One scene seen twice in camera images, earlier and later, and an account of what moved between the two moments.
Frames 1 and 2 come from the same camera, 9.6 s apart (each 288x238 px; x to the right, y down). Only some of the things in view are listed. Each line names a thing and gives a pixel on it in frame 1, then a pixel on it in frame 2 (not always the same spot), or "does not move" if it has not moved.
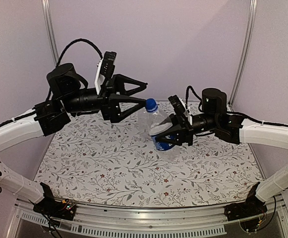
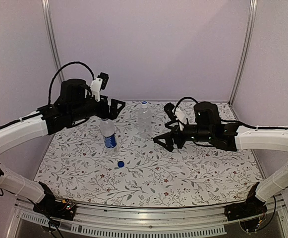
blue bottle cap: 151,105 to 121,164
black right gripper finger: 171,142 does not move
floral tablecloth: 98,162 does not move
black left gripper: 110,107 to 114,113
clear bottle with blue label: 145,121 to 108,129
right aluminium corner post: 252,22 does not move
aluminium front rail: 109,221 does not move
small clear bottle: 144,123 does not move
